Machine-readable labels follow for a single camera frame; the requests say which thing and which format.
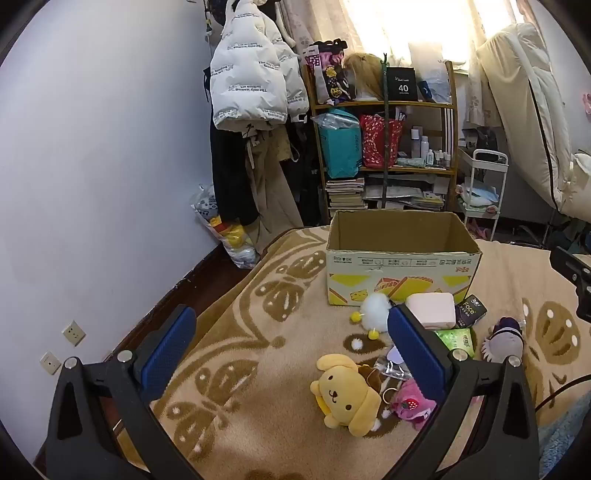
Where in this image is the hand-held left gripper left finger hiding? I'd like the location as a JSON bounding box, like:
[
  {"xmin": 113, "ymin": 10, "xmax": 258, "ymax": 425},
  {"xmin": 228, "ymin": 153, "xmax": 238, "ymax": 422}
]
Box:
[{"xmin": 44, "ymin": 304, "xmax": 204, "ymax": 480}]

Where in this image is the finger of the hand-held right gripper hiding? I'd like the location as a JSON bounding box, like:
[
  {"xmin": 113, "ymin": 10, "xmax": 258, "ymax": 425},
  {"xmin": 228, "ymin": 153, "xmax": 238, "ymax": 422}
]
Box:
[{"xmin": 549, "ymin": 247, "xmax": 591, "ymax": 320}]

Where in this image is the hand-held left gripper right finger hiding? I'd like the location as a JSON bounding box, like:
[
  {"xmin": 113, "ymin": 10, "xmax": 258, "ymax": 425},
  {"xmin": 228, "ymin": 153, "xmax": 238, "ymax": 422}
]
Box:
[{"xmin": 387, "ymin": 302, "xmax": 541, "ymax": 480}]

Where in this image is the clear pouch with purple charm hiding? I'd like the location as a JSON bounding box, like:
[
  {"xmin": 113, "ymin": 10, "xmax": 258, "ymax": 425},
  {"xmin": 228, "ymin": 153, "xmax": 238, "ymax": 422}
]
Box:
[{"xmin": 374, "ymin": 346, "xmax": 413, "ymax": 404}]

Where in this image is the pale pink tissue pack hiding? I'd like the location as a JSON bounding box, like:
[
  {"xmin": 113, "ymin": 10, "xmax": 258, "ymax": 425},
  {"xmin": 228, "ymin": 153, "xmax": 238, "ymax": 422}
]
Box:
[{"xmin": 405, "ymin": 293, "xmax": 458, "ymax": 330}]

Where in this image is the printed cardboard box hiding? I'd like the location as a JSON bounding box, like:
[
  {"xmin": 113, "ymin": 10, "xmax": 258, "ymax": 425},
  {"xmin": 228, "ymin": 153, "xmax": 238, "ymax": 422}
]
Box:
[{"xmin": 326, "ymin": 210, "xmax": 482, "ymax": 306}]

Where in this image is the green tissue pack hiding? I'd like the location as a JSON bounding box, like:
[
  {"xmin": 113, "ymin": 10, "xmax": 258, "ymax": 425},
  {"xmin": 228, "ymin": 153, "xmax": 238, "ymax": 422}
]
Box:
[{"xmin": 434, "ymin": 328, "xmax": 476, "ymax": 360}]

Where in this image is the pink plush toy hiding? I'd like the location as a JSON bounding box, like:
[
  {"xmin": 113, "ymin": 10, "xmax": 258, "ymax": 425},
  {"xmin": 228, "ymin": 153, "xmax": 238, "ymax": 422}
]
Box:
[{"xmin": 390, "ymin": 378, "xmax": 437, "ymax": 432}]

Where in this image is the white fluffy plush toy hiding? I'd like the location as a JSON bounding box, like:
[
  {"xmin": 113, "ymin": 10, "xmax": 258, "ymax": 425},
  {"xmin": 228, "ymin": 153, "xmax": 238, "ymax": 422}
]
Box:
[{"xmin": 349, "ymin": 293, "xmax": 398, "ymax": 341}]

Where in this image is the black packet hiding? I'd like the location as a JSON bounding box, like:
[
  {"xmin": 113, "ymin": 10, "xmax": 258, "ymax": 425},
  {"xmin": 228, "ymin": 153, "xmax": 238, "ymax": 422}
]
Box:
[{"xmin": 455, "ymin": 295, "xmax": 489, "ymax": 329}]

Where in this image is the yellow dog plush toy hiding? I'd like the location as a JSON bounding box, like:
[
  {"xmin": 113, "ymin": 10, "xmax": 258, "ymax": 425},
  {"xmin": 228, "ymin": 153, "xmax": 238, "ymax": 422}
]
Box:
[{"xmin": 309, "ymin": 353, "xmax": 384, "ymax": 437}]

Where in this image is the purple-haired plush doll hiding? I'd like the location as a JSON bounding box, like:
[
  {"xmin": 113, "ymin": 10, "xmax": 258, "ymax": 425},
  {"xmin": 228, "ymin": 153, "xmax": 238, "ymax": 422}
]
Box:
[{"xmin": 481, "ymin": 315, "xmax": 525, "ymax": 365}]

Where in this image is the beige patterned blanket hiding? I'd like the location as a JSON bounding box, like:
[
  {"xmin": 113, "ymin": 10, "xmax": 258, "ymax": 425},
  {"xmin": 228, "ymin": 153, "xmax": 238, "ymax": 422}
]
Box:
[{"xmin": 115, "ymin": 226, "xmax": 591, "ymax": 480}]

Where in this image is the white rolling cart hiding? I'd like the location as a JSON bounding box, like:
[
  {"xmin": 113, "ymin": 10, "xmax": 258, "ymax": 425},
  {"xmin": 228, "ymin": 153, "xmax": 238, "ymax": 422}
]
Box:
[{"xmin": 457, "ymin": 148, "xmax": 509, "ymax": 241}]

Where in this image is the plastic bag of toys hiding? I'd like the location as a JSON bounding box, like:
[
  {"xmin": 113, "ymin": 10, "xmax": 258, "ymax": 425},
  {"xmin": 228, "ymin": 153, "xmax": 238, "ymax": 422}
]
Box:
[{"xmin": 191, "ymin": 185, "xmax": 262, "ymax": 269}]

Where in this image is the pile of papers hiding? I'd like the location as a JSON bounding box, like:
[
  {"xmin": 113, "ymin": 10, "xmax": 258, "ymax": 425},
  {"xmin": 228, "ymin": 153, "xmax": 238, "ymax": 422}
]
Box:
[{"xmin": 365, "ymin": 185, "xmax": 446, "ymax": 212}]

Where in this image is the cream mattress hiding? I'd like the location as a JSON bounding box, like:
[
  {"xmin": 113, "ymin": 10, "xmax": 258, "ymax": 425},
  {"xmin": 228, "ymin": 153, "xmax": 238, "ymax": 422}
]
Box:
[{"xmin": 475, "ymin": 23, "xmax": 591, "ymax": 217}]

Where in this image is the blue fluffy blanket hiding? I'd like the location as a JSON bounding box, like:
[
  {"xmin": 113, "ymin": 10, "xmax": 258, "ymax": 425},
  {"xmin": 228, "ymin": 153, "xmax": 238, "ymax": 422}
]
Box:
[{"xmin": 538, "ymin": 392, "xmax": 591, "ymax": 480}]

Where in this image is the stack of books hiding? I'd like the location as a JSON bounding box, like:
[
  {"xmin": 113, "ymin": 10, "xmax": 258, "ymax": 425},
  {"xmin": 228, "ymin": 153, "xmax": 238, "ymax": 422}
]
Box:
[{"xmin": 325, "ymin": 178, "xmax": 365, "ymax": 217}]

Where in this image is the wooden shelf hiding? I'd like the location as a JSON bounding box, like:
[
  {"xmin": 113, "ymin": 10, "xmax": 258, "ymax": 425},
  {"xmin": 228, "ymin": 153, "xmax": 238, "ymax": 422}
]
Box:
[{"xmin": 305, "ymin": 60, "xmax": 459, "ymax": 220}]

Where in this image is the group of cosmetic bottles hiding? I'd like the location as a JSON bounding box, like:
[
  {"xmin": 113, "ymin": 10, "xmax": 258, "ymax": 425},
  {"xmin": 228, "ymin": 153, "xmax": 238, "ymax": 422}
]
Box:
[{"xmin": 410, "ymin": 126, "xmax": 454, "ymax": 168}]

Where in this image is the black hanging coat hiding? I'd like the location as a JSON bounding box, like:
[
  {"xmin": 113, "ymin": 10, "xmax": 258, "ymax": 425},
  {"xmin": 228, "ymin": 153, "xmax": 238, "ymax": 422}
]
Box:
[{"xmin": 210, "ymin": 115, "xmax": 260, "ymax": 227}]

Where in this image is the red gift bag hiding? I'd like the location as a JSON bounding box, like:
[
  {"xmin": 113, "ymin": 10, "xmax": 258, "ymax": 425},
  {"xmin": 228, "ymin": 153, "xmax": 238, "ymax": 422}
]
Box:
[{"xmin": 360, "ymin": 114, "xmax": 404, "ymax": 168}]

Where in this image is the green pole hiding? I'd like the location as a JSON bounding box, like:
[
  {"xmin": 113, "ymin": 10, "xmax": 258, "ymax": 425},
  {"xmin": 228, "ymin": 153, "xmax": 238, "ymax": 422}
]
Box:
[{"xmin": 379, "ymin": 53, "xmax": 391, "ymax": 210}]

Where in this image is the teal bag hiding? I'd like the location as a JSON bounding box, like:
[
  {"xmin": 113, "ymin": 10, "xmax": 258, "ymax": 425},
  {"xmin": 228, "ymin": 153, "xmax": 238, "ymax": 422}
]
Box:
[{"xmin": 318, "ymin": 111, "xmax": 363, "ymax": 180}]

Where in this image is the light blue bag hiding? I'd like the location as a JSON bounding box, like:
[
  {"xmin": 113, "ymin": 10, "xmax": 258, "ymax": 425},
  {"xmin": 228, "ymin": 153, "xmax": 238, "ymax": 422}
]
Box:
[{"xmin": 418, "ymin": 76, "xmax": 452, "ymax": 103}]

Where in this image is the black box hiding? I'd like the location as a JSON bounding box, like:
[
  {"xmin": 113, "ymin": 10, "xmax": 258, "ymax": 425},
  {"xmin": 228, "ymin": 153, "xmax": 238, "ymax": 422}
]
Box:
[{"xmin": 385, "ymin": 67, "xmax": 419, "ymax": 102}]

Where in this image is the blonde wig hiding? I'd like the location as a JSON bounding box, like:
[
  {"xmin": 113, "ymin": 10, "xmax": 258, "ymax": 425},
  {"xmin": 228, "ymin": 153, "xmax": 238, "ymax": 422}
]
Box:
[{"xmin": 342, "ymin": 52, "xmax": 386, "ymax": 101}]

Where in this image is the purple patterned bag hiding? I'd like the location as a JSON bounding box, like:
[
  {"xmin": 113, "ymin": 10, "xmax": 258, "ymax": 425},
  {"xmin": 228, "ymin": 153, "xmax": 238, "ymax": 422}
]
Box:
[{"xmin": 305, "ymin": 41, "xmax": 352, "ymax": 104}]

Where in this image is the white puffer jacket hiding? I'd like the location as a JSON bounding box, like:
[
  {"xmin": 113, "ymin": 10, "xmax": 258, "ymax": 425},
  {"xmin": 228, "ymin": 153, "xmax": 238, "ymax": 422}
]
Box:
[{"xmin": 210, "ymin": 0, "xmax": 309, "ymax": 132}]

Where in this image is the black cable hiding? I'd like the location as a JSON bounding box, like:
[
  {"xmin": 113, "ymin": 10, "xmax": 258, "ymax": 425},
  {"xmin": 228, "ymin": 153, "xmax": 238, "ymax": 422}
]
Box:
[{"xmin": 534, "ymin": 368, "xmax": 591, "ymax": 412}]

